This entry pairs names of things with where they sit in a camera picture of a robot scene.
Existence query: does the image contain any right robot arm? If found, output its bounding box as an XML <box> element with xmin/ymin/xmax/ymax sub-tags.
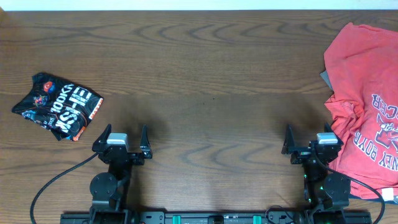
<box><xmin>281</xmin><ymin>124</ymin><xmax>350</xmax><ymax>223</ymax></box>

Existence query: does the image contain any black printed folded t-shirt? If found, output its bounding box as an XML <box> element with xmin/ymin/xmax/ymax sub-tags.
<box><xmin>12</xmin><ymin>72</ymin><xmax>103</xmax><ymax>141</ymax></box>

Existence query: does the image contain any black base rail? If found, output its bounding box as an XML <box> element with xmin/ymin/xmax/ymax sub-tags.
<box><xmin>60</xmin><ymin>210</ymin><xmax>372</xmax><ymax>224</ymax></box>

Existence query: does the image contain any navy blue t-shirt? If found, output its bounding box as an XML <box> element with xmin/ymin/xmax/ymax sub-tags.
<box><xmin>349</xmin><ymin>194</ymin><xmax>397</xmax><ymax>205</ymax></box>

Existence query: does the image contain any red soccer t-shirt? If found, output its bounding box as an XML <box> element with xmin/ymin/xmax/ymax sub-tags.
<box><xmin>324</xmin><ymin>23</ymin><xmax>397</xmax><ymax>198</ymax></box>

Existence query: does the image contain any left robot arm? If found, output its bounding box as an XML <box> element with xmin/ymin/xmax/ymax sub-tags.
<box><xmin>89</xmin><ymin>124</ymin><xmax>153</xmax><ymax>223</ymax></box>

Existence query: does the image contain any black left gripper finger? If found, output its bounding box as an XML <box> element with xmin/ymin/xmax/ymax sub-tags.
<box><xmin>140</xmin><ymin>125</ymin><xmax>152</xmax><ymax>153</ymax></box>
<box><xmin>96</xmin><ymin>124</ymin><xmax>111</xmax><ymax>144</ymax></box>

